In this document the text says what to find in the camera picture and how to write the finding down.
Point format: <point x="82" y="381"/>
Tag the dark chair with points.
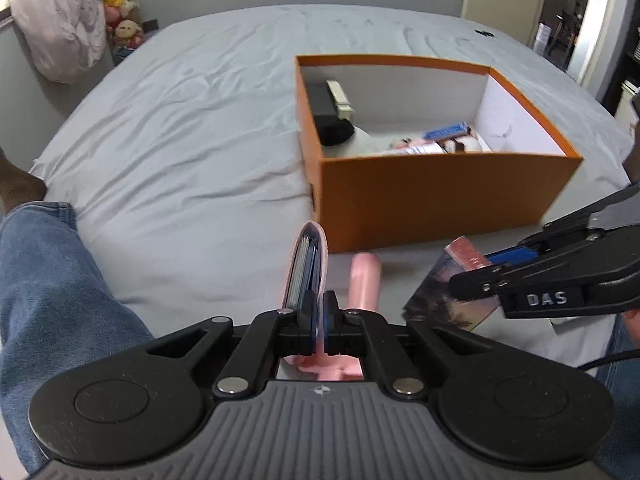
<point x="562" y="32"/>

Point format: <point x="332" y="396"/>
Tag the person's leg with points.
<point x="625" y="385"/>
<point x="45" y="285"/>

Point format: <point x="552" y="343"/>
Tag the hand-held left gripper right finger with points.
<point x="330" y="320"/>

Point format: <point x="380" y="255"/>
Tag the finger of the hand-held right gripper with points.
<point x="510" y="255"/>
<point x="480" y="282"/>

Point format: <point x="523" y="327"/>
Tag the white bottle with barcode label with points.
<point x="415" y="148"/>

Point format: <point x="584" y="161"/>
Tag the person's left leg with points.
<point x="45" y="285"/>

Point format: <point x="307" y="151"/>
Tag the fox plush with blue tag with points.
<point x="445" y="131"/>

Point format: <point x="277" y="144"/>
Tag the small black clip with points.
<point x="484" y="33"/>

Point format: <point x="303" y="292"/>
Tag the sunset print card box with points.
<point x="435" y="295"/>

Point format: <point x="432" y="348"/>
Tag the pink handheld fan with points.
<point x="365" y="280"/>

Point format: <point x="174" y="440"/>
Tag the black box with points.
<point x="322" y="102"/>

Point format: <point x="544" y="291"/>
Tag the orange cardboard box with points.
<point x="425" y="195"/>

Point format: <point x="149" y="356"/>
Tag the white pouch with black cap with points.
<point x="337" y="134"/>

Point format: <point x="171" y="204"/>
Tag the white door frame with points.
<point x="600" y="20"/>

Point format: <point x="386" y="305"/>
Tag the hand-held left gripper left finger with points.
<point x="310" y="320"/>

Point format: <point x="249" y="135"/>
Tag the pink card holder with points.
<point x="322" y="255"/>

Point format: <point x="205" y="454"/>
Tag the brown bear plush toy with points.
<point x="130" y="32"/>

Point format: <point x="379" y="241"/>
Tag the person's right leg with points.
<point x="625" y="385"/>

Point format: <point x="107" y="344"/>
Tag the pink puffy jacket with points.
<point x="55" y="20"/>

